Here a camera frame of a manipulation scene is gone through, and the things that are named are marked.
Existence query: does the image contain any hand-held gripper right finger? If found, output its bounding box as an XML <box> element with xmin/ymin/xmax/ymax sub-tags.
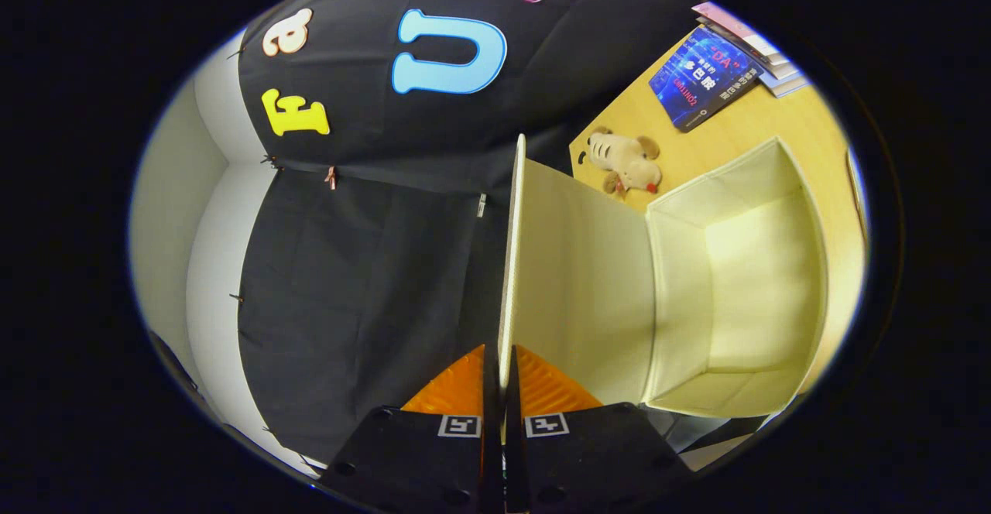
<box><xmin>503</xmin><ymin>343</ymin><xmax>694</xmax><ymax>514</ymax></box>

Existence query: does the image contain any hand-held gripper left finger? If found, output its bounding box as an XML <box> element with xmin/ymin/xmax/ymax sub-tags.
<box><xmin>320</xmin><ymin>343</ymin><xmax>503</xmax><ymax>514</ymax></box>

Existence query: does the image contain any brown fabric storage box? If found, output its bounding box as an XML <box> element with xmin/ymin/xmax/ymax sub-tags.
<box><xmin>498</xmin><ymin>133</ymin><xmax>830</xmax><ymax>420</ymax></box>

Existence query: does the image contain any tan plush dog toy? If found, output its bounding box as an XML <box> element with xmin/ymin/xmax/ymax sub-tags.
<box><xmin>578</xmin><ymin>126</ymin><xmax>664</xmax><ymax>198</ymax></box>

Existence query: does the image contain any dark blue cover book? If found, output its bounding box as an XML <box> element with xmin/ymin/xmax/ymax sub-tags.
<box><xmin>648</xmin><ymin>26</ymin><xmax>764</xmax><ymax>134</ymax></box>

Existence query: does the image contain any pale blue cover book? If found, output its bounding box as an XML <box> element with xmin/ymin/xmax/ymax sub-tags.
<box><xmin>759</xmin><ymin>65</ymin><xmax>811</xmax><ymax>99</ymax></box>

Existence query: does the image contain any pink cover book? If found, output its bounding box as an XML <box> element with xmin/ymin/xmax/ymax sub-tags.
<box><xmin>691</xmin><ymin>0</ymin><xmax>790</xmax><ymax>62</ymax></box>

